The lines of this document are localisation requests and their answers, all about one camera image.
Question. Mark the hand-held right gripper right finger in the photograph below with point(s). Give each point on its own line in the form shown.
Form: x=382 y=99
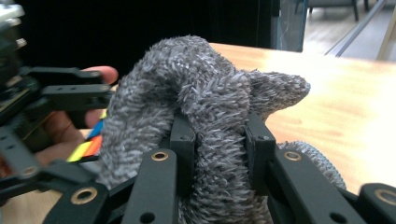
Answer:
x=260 y=149

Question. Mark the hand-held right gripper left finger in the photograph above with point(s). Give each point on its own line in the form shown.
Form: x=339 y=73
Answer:
x=185 y=155

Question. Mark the multicoloured puzzle cube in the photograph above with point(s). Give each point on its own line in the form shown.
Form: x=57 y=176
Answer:
x=84 y=149

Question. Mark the grey fluffy cloth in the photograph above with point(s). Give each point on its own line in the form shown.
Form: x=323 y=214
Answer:
x=202 y=77

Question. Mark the dark chair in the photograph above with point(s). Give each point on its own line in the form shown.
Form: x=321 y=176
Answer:
x=336 y=4

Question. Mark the light wooden cabinet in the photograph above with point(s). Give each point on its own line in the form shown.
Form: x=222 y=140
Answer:
x=387 y=40

